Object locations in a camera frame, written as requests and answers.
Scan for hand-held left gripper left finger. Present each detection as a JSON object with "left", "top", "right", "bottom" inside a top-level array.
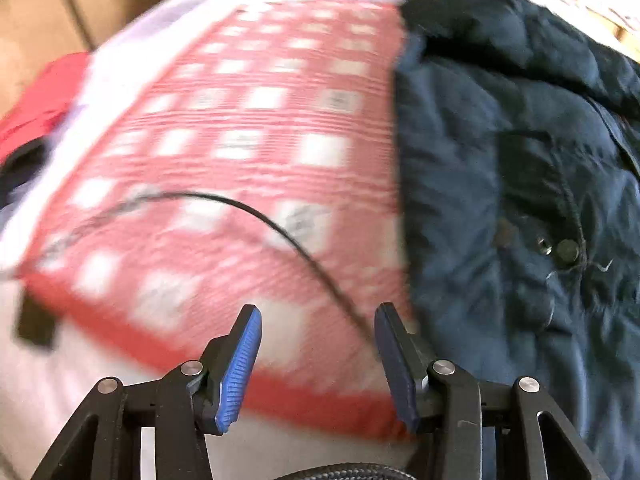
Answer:
[{"left": 30, "top": 304, "right": 263, "bottom": 480}]

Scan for red checkered printed bed sheet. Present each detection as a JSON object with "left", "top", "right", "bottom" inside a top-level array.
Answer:
[{"left": 0, "top": 0, "right": 640, "bottom": 480}]

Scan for dark navy jacket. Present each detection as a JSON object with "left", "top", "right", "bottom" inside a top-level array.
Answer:
[{"left": 394, "top": 0, "right": 640, "bottom": 480}]

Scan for thick black cable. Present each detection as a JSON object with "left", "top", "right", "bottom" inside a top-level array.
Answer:
[{"left": 51, "top": 0, "right": 98, "bottom": 53}]

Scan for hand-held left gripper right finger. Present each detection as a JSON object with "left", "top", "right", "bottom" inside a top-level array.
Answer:
[{"left": 374, "top": 302, "right": 608, "bottom": 480}]

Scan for bright red cloth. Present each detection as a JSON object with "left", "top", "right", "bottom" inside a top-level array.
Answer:
[{"left": 0, "top": 52, "right": 97, "bottom": 163}]

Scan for dark cloth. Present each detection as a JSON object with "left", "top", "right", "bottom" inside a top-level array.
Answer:
[{"left": 0, "top": 139, "right": 49, "bottom": 208}]

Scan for thin black cable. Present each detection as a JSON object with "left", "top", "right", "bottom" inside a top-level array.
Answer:
[{"left": 30, "top": 192, "right": 376, "bottom": 336}]

